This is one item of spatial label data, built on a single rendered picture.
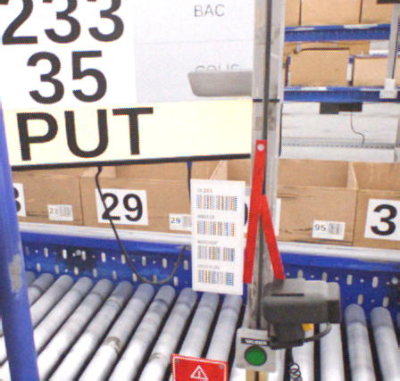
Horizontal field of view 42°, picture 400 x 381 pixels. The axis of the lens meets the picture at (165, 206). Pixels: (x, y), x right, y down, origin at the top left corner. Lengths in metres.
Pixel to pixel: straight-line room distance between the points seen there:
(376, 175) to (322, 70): 3.98
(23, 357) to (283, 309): 0.43
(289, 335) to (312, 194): 0.65
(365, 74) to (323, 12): 0.79
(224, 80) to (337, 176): 0.91
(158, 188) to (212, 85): 0.67
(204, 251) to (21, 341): 0.43
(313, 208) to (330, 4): 4.57
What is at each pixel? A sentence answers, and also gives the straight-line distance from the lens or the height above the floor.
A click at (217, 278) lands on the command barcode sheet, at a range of 0.87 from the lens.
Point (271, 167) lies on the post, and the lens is 0.79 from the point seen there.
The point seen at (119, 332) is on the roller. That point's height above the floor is 0.75.
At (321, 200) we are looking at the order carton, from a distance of 1.44.
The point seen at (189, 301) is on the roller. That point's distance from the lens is 1.46.
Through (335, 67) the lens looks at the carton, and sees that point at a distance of 5.65.
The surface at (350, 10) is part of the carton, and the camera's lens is 5.90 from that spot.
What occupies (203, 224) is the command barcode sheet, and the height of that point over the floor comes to 1.17.
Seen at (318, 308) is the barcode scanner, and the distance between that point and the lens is 0.81.
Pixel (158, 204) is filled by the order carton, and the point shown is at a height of 0.97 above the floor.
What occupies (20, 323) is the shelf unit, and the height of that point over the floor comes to 1.23.
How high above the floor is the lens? 1.48
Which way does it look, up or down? 20 degrees down
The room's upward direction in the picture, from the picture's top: 2 degrees counter-clockwise
